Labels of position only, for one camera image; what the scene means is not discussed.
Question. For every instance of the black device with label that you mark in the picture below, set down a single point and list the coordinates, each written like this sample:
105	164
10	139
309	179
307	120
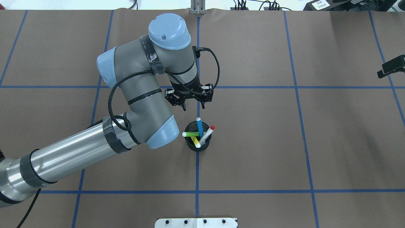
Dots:
319	5

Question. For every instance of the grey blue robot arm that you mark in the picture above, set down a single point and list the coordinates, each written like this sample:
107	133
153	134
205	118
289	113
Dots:
145	77

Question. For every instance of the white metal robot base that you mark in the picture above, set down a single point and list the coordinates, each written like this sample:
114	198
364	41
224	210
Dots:
196	223

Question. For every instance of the yellow highlighter pen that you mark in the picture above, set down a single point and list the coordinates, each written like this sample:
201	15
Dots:
195	141

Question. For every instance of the blue highlighter pen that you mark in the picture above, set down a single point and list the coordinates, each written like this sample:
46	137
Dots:
200	127

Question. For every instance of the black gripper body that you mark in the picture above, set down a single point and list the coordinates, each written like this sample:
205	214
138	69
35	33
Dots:
186	89

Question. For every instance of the black camera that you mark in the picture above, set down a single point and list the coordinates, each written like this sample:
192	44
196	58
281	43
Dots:
395	65

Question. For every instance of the green highlighter pen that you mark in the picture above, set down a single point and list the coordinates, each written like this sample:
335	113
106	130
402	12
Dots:
191	134

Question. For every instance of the red capped white marker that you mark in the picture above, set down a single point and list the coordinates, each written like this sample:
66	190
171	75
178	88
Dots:
206	135

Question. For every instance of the black mesh pen holder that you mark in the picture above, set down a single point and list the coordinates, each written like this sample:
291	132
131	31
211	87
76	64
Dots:
192	127

